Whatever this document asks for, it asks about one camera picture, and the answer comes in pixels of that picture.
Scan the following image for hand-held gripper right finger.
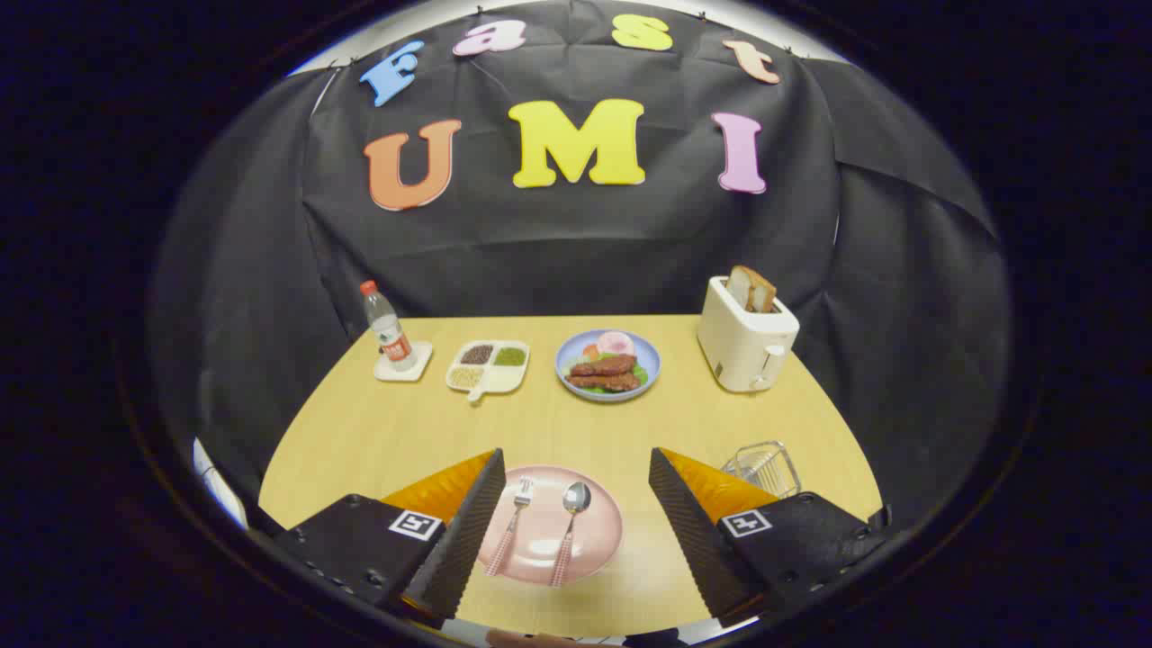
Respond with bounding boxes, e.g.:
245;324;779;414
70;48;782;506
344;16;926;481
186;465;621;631
648;447;892;628

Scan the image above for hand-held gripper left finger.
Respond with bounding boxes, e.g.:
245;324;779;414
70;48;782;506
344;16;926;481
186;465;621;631
274;448;507;629

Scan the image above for fork with checkered handle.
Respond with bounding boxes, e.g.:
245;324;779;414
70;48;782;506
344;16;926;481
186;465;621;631
484;477;536;578

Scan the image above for spoon with checkered handle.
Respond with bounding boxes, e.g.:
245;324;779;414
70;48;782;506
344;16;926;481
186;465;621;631
549;481;592;589

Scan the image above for pink plate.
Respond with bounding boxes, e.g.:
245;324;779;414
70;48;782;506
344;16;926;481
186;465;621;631
474;464;624;586

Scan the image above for white divided tray with beans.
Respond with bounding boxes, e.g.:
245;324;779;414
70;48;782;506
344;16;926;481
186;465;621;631
445;339;531;403

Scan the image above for green lettuce leaves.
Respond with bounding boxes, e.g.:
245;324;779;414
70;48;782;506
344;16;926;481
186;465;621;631
576;346;650;395

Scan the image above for white square coaster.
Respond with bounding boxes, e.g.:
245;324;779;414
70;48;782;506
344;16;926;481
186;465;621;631
373;340;434;383

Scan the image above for brown meat strip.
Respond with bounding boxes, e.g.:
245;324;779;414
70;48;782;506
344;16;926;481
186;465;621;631
567;373;642;393
569;355;638;377

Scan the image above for blue plate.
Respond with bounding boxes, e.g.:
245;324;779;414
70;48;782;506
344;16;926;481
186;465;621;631
554;329;662;402

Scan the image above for white toaster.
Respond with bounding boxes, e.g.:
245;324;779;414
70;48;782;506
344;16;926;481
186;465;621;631
697;275;800;393

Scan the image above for clear plastic water bottle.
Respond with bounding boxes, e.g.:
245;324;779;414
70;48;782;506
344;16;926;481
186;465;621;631
360;280;418;372

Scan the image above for black backdrop cloth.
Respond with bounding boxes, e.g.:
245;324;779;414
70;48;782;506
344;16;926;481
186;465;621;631
148;0;1013;541

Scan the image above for metal wire basket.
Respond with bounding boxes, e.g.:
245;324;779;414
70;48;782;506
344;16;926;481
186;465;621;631
721;440;802;500

